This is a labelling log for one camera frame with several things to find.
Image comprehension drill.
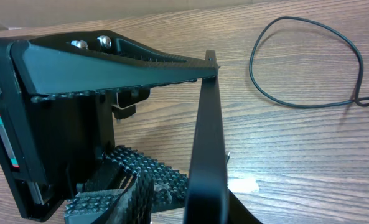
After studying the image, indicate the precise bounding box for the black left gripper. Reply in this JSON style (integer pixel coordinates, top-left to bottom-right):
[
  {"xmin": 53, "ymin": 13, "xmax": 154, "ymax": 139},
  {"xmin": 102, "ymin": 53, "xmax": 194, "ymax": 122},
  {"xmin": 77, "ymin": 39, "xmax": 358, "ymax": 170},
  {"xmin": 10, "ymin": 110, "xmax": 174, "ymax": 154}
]
[{"xmin": 0, "ymin": 37, "xmax": 135, "ymax": 222}]

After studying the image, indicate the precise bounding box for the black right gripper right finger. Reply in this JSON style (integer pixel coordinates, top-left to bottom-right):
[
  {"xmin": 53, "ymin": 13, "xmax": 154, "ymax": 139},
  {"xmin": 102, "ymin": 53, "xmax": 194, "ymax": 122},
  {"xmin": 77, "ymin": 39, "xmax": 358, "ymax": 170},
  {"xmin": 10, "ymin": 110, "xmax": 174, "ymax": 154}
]
[{"xmin": 227, "ymin": 190, "xmax": 262, "ymax": 224}]

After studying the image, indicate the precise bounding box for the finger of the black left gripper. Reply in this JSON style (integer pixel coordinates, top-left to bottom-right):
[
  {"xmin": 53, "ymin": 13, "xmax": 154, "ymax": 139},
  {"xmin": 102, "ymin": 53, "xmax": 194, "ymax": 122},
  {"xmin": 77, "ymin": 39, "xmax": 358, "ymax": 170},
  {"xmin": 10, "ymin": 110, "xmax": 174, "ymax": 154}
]
[
  {"xmin": 11, "ymin": 30, "xmax": 218, "ymax": 103},
  {"xmin": 106, "ymin": 145, "xmax": 189, "ymax": 213}
]

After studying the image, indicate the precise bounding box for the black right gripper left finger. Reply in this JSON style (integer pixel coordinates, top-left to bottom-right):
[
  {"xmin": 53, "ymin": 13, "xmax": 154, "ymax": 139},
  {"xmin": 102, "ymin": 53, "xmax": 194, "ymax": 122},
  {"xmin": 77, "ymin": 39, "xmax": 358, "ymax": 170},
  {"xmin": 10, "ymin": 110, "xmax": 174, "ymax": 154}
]
[{"xmin": 64, "ymin": 172, "xmax": 154, "ymax": 224}]

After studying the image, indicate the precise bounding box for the blue Galaxy smartphone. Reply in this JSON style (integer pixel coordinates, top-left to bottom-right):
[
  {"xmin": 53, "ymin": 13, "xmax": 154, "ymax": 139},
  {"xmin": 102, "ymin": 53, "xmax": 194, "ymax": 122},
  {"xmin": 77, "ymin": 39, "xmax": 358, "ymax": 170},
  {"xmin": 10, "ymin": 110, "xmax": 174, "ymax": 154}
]
[{"xmin": 183, "ymin": 49, "xmax": 230, "ymax": 224}]

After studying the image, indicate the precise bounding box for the black USB charging cable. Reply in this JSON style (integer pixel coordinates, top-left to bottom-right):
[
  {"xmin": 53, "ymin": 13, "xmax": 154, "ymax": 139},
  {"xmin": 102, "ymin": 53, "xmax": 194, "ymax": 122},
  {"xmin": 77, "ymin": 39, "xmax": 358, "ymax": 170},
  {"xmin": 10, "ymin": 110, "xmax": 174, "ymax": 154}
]
[{"xmin": 248, "ymin": 16, "xmax": 369, "ymax": 109}]

